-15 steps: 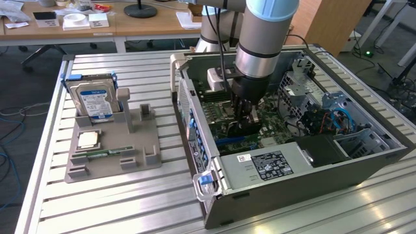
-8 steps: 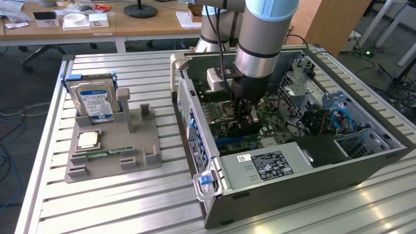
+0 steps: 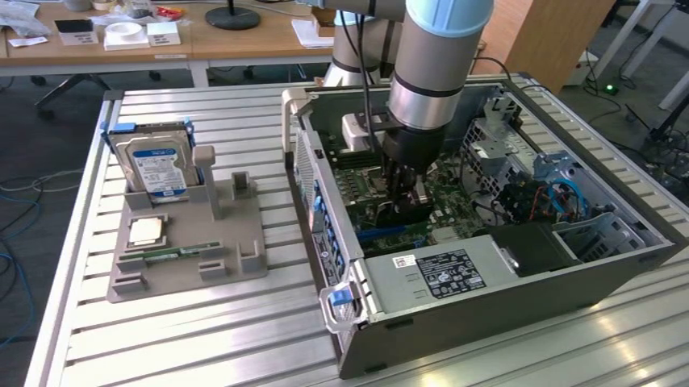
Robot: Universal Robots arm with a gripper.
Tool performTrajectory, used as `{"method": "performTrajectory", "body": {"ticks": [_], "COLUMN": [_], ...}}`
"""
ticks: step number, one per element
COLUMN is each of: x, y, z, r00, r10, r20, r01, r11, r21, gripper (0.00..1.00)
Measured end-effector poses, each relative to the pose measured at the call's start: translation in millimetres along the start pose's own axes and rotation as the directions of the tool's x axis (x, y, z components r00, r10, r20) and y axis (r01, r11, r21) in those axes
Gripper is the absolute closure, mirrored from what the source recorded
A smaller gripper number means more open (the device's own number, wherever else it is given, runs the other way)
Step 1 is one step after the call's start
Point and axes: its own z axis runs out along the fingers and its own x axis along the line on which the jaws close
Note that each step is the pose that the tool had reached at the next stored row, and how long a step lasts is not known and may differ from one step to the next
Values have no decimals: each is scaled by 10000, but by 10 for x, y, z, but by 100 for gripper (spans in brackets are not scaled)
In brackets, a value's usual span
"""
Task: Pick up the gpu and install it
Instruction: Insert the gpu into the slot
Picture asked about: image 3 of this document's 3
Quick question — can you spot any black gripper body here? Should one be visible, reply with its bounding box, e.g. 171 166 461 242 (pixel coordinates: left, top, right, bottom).
381 125 448 171

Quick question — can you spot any CPU socket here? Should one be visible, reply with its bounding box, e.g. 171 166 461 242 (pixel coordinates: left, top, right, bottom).
364 167 389 194

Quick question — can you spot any green motherboard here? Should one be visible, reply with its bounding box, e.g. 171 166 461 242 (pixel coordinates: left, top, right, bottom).
322 102 505 259

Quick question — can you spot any blue expansion slot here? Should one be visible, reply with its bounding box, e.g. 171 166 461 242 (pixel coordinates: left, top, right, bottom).
358 225 406 243

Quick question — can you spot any perforated metal disk bay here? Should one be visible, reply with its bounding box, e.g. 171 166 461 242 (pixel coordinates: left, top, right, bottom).
462 94 541 195

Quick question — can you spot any grey power supply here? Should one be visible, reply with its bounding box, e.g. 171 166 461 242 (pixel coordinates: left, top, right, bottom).
354 235 521 315

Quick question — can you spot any grey parts rack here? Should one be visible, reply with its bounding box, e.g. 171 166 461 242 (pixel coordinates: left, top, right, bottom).
107 144 270 303

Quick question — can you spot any blue case latch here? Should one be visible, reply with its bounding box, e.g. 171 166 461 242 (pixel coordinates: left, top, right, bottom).
325 290 353 310

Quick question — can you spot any stack of white papers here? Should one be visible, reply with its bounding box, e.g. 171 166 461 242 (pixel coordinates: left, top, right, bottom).
291 18 337 50

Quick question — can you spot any open grey PC case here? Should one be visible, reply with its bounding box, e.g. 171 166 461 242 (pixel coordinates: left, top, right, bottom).
281 72 677 380

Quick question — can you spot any brown cardboard box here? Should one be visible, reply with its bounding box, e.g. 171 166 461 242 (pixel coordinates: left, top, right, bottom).
312 6 338 29

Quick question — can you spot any metal drive cage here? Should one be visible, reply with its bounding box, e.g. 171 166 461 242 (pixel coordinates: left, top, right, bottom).
552 211 648 261

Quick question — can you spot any wooden cabinet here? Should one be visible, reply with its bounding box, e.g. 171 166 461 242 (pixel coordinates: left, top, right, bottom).
473 0 619 94

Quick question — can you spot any silver hard disk blue label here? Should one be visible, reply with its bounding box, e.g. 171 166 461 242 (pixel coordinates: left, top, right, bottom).
110 124 193 202

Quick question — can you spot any black lamp base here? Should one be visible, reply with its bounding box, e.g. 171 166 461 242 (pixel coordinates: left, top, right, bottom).
203 0 263 30

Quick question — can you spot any green RAM stick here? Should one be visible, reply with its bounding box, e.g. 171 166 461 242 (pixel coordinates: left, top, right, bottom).
119 241 222 263

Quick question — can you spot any silver CPU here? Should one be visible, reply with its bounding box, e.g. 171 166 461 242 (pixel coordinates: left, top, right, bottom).
129 219 166 245

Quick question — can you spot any black stand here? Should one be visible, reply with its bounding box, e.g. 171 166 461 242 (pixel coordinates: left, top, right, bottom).
645 92 689 142

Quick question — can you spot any blue disk carrier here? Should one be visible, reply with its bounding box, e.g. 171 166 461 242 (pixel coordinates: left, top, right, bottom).
101 116 203 198

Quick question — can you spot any white cube box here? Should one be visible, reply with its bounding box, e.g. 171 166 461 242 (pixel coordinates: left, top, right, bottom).
146 22 182 48

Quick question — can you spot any flat white box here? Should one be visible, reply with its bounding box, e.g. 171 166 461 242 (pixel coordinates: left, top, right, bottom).
103 34 153 52

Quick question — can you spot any white tape roll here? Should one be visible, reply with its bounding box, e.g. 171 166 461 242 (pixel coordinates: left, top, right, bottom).
106 22 141 41

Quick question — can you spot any black chair base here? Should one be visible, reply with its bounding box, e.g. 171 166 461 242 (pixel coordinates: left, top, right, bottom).
31 70 163 120

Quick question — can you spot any white box black top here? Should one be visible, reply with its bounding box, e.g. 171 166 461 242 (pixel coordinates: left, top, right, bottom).
54 19 99 46

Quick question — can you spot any clear plastic bag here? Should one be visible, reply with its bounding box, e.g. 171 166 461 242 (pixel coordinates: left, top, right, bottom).
0 2 54 37

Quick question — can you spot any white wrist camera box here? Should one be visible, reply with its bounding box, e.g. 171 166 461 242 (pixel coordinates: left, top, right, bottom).
342 114 390 153

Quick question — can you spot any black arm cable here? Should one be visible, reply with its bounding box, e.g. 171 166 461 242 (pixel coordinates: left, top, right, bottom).
333 10 378 152

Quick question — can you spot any silver metal bracket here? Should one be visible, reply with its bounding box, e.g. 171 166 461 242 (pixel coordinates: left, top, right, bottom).
531 151 576 182

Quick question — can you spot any blue wire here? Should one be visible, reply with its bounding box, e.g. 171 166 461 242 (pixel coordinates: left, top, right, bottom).
541 177 589 222

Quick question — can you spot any wooden desk white frame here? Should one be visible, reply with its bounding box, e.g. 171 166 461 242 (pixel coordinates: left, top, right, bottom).
191 0 486 88
0 0 194 88

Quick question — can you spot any white table frame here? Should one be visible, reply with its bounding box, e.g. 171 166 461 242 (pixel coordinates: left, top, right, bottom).
587 0 689 110

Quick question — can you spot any grey floor cable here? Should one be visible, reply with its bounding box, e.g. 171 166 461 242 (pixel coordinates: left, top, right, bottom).
0 169 82 193

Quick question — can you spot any blue floor cable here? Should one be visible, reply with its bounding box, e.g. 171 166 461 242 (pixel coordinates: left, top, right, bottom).
0 193 42 347

